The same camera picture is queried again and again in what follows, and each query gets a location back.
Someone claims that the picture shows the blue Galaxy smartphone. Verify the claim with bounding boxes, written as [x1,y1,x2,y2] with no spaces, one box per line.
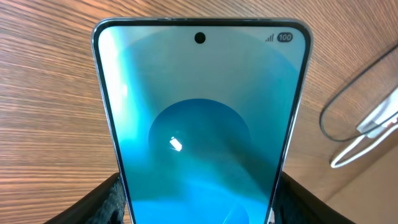
[91,17,313,223]

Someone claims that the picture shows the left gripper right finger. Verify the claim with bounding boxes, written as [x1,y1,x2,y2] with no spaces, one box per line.
[272,172,354,224]

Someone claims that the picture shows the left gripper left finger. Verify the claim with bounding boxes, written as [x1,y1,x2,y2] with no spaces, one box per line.
[45,172,126,224]

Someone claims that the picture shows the white power strip cord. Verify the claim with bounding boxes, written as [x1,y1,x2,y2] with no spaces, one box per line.
[330,123,398,169]

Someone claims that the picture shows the white power strip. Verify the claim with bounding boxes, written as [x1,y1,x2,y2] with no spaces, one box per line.
[356,89,397,139]

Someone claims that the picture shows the black charger cable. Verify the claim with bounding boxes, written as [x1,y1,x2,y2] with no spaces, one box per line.
[319,45,398,143]

